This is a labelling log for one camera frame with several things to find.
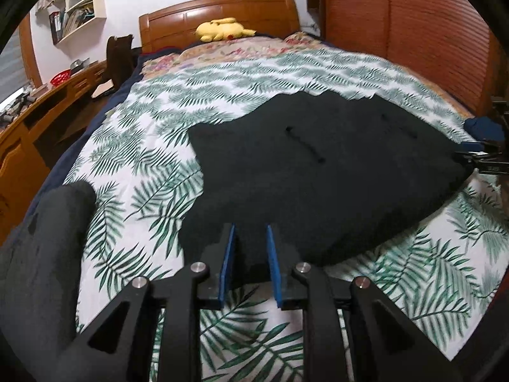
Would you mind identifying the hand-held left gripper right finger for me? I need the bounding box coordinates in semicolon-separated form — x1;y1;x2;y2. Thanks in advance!
266;223;464;382

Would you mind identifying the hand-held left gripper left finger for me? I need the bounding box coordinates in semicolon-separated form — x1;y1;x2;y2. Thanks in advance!
56;223;239;382

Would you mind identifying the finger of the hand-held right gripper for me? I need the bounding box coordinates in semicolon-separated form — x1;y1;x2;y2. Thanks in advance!
453;149;509;173
461;138;507;152

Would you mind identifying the black coat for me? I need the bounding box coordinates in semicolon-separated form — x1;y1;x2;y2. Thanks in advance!
178;91;476;277

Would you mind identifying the wooden louvred wardrobe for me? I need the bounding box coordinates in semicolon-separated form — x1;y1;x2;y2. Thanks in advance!
304;0;506;128

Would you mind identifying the leaf print bedspread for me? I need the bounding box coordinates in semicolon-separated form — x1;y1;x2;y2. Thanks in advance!
66;44;509;382

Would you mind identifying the dark grey folded cloth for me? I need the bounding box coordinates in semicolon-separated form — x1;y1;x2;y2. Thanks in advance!
0;180;97;382

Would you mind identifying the floral quilt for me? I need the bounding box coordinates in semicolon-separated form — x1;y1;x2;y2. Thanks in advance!
140;32;323;82

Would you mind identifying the dark brown chair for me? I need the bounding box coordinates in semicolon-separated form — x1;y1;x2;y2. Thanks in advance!
105;34;138;88

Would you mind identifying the wooden desk cabinet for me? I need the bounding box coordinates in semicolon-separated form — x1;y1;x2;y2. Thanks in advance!
0;58;110;247

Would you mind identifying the yellow plush toy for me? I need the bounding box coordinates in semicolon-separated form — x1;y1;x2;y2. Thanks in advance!
195;17;257;43

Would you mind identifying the red basket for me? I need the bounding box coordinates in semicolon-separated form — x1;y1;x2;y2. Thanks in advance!
50;69;72;87

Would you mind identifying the wooden bed headboard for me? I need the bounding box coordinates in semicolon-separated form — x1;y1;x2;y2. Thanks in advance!
138;0;301;54

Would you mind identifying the dark desk clutter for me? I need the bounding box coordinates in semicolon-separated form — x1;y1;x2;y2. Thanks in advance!
0;89;34;128

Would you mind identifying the row of books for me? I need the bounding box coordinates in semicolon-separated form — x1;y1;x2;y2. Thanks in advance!
50;6;94;42

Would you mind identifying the window blind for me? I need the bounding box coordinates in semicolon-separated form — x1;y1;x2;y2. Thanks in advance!
0;28;30;104

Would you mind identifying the white wall shelf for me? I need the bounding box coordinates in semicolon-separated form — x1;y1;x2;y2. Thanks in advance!
35;0;108;46

